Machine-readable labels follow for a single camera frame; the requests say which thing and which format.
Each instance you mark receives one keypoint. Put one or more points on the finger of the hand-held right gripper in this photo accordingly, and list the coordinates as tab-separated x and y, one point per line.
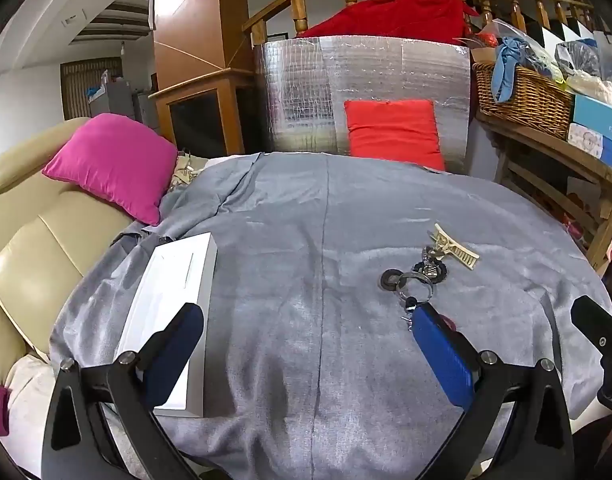
593	320

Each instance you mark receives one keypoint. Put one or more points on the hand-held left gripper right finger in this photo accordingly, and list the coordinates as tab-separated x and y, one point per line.
443	360

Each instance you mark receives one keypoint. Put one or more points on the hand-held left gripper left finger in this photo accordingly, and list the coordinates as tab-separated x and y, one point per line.
178	355

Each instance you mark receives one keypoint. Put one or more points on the silver bangle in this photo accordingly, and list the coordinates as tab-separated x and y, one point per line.
423	287

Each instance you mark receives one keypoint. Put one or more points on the white box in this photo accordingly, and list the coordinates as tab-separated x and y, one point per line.
166	280

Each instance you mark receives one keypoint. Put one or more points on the black scrunchie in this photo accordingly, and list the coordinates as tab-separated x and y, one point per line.
388	280

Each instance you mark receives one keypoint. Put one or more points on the cream hair clip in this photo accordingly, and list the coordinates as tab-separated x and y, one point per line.
461	252

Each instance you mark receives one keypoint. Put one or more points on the white cloth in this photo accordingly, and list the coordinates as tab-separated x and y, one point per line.
31	400

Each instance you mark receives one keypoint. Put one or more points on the grey blanket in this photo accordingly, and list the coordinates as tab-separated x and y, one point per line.
311	260

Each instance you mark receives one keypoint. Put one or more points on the beige leather sofa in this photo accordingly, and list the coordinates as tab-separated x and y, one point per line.
36	260

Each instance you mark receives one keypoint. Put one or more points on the floral printed box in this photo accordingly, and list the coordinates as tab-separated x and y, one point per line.
588	140

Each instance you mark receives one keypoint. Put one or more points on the wooden shelf table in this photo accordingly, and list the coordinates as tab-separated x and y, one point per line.
551	145

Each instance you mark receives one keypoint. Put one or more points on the beige patterned cloth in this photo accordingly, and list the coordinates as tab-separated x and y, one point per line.
186	170

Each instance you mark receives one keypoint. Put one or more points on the blue cardboard box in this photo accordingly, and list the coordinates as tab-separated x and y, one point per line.
601	117

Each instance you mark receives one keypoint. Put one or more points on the pink cushion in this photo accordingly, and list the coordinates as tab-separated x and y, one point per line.
111	160

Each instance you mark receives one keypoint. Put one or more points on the wicker basket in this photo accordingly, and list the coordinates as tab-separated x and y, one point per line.
526	100

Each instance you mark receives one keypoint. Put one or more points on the orange-red cushion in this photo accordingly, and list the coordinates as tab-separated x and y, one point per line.
393	130

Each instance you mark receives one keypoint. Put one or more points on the clear plastic bag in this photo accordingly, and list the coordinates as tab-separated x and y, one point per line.
578	60

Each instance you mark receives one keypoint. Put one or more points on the grey appliance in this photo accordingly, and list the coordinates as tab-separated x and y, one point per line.
118	97

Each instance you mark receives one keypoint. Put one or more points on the blue cloth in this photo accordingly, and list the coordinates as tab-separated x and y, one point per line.
508	67

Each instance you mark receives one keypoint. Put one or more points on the silver insulation sheet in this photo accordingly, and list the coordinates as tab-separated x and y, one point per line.
296	100

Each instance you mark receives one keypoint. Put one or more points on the brown slatted door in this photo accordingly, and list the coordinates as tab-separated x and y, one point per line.
86	80

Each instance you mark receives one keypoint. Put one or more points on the wooden cabinet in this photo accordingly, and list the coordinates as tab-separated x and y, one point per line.
201	35

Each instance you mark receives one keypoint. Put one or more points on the red cloth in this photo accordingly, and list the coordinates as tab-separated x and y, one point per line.
401	15

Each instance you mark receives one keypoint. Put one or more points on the wooden stair railing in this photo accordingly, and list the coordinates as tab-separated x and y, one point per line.
301	0

